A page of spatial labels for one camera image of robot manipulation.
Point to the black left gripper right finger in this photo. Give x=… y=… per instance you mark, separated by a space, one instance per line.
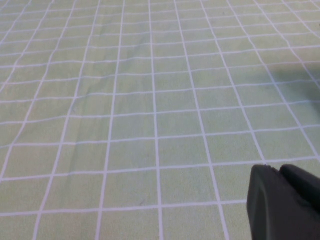
x=302 y=185

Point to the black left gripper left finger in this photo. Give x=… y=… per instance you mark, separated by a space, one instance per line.
x=270 y=212

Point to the green white-checked tablecloth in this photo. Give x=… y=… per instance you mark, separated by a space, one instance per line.
x=140 y=105

